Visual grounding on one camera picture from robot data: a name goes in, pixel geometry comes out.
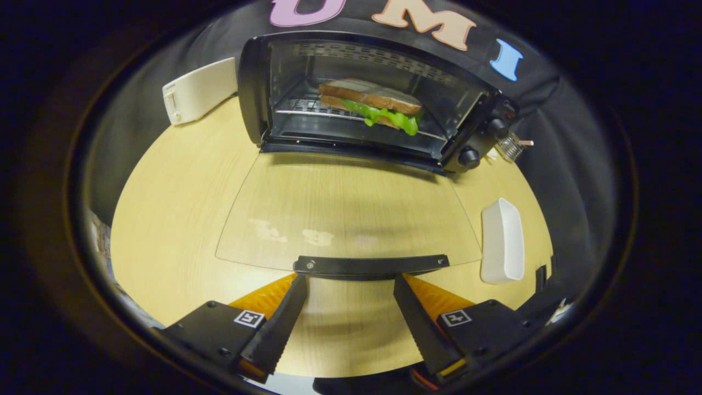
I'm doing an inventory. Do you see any black backdrop cloth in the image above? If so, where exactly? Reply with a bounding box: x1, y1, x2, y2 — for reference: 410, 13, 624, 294
82, 0, 618, 286

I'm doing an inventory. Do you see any black toaster oven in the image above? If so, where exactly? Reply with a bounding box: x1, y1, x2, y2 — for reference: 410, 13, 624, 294
216, 30, 519, 281

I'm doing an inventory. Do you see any toast lettuce sandwich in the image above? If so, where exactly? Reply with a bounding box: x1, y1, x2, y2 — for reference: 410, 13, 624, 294
318, 78, 424, 137

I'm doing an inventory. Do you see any white pop-up toaster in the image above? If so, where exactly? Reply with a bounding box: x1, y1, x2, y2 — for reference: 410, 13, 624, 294
162, 57, 239, 127

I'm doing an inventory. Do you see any pale crumpled sheet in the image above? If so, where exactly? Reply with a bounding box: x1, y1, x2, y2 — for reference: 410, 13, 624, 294
89, 208, 112, 264

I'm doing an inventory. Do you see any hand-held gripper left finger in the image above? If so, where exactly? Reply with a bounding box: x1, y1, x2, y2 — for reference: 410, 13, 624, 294
159, 273, 309, 385

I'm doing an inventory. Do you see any clear ribbed glass cup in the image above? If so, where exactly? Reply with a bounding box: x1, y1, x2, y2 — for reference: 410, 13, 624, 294
496, 132, 534, 163

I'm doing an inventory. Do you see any white rectangular dish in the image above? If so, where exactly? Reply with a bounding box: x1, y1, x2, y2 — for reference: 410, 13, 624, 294
480, 197, 526, 285

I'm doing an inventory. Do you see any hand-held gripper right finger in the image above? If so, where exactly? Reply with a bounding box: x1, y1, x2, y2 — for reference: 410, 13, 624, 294
394, 273, 552, 385

